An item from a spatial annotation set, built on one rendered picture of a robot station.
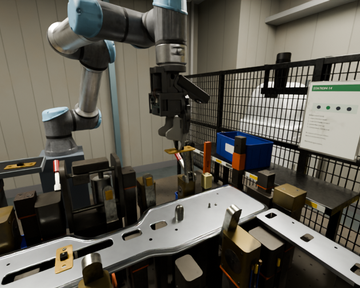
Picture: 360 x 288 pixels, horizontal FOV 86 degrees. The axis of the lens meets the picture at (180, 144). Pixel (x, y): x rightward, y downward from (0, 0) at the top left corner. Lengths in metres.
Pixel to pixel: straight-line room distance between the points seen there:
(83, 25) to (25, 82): 2.77
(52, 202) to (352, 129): 1.10
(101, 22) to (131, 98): 2.83
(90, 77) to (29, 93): 2.29
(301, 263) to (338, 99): 0.71
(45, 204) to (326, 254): 0.81
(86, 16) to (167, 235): 0.58
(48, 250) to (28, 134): 2.70
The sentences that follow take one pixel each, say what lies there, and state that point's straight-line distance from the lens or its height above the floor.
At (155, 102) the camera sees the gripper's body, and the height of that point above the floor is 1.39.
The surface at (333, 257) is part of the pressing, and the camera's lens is 0.70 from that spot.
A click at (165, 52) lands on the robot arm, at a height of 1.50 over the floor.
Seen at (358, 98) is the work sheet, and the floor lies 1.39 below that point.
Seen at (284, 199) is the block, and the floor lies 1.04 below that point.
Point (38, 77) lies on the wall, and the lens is 3.23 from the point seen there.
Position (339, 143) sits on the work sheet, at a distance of 1.03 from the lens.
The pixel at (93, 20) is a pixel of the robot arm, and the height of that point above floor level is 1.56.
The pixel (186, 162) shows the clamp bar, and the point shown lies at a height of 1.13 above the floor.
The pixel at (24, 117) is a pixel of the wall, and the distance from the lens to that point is 3.27.
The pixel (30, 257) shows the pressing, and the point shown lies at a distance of 0.70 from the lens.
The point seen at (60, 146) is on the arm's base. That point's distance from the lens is 1.13.
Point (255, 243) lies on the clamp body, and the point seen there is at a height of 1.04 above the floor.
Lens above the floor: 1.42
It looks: 15 degrees down
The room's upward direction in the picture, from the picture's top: straight up
